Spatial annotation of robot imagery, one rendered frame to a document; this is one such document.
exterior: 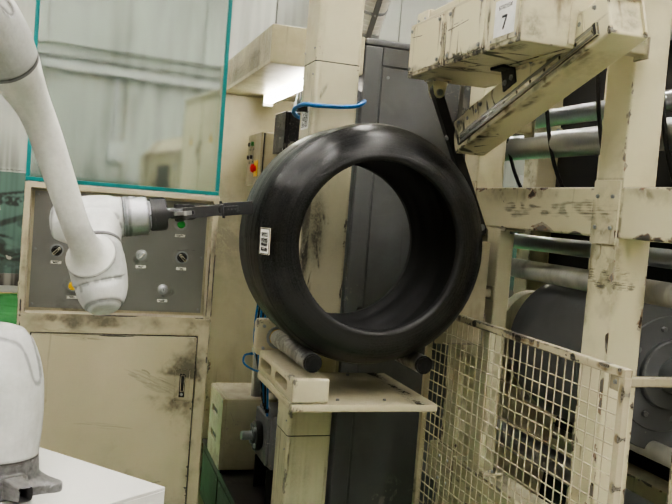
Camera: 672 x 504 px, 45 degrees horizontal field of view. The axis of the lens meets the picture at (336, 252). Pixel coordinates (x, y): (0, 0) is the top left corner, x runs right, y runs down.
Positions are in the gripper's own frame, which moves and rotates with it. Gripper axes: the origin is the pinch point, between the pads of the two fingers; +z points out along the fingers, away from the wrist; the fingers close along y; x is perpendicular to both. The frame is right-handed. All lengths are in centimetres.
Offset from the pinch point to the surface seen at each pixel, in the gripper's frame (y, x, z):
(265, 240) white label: -10.7, 7.1, 3.7
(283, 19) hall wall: 945, -223, 266
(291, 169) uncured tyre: -8.9, -8.3, 11.2
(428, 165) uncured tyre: -12.1, -7.3, 43.5
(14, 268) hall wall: 889, 90, -115
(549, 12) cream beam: -36, -38, 62
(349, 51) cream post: 26, -40, 39
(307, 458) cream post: 26, 72, 20
